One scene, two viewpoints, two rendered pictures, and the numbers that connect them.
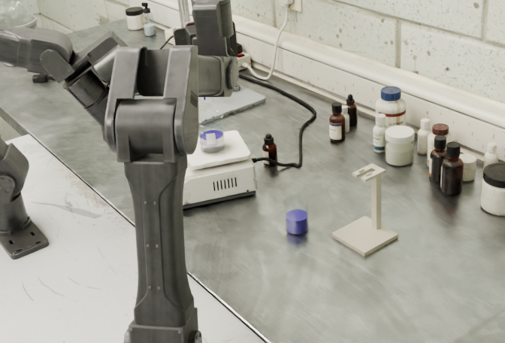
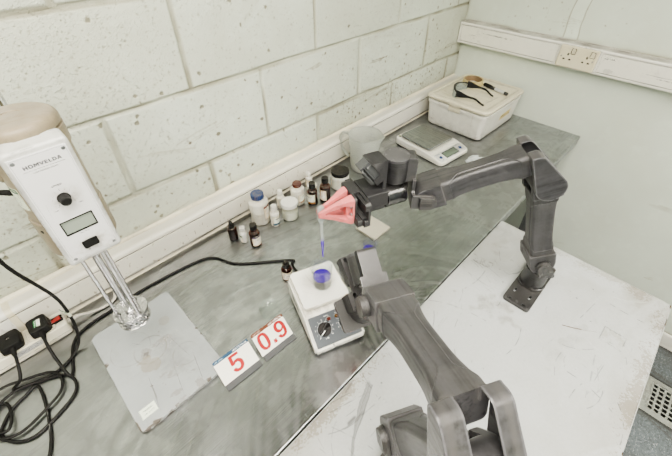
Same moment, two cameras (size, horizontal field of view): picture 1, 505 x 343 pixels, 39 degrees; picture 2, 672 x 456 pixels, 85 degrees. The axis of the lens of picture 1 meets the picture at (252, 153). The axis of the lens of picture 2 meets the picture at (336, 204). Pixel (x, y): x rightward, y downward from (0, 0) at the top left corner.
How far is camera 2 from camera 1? 1.47 m
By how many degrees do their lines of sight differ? 81
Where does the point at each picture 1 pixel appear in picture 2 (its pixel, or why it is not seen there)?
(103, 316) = (477, 338)
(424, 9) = (229, 141)
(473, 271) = not seen: hidden behind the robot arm
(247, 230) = not seen: hidden behind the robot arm
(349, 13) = (163, 188)
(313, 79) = (159, 254)
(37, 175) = not seen: outside the picture
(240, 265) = (409, 277)
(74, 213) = (366, 409)
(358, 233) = (373, 229)
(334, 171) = (301, 243)
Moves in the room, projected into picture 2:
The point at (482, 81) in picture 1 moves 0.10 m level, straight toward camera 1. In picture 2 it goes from (273, 155) to (301, 157)
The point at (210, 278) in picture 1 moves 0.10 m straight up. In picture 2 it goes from (425, 289) to (431, 265)
